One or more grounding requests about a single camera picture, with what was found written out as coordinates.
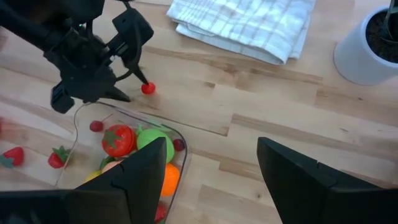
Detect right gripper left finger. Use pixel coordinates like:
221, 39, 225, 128
0, 136, 168, 224

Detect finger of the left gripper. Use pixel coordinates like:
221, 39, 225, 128
111, 7, 155, 86
95, 85, 132, 103

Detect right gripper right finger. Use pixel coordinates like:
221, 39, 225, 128
256, 136, 398, 224

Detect toy peach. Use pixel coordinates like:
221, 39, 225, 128
99, 155, 124, 174

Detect small round red toy fruit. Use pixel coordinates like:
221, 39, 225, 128
141, 81, 157, 96

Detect toy orange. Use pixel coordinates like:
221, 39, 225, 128
160, 162, 182, 198

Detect small dark red toy cherry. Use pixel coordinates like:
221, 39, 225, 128
89, 113, 114, 133
172, 138, 186, 152

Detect red toy strawberry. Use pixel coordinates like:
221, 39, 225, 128
0, 146, 25, 169
154, 203, 168, 224
47, 146, 71, 170

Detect red toy tomato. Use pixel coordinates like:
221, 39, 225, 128
101, 124, 137, 158

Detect green toy lime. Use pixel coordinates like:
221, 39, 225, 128
136, 128, 176, 164

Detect clear plastic tupperware container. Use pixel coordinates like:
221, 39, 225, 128
53, 100, 189, 224

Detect white checked kitchen towel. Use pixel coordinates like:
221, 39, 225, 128
165, 0, 317, 66

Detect artificial plant in white pot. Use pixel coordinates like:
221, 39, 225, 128
333, 0, 398, 86

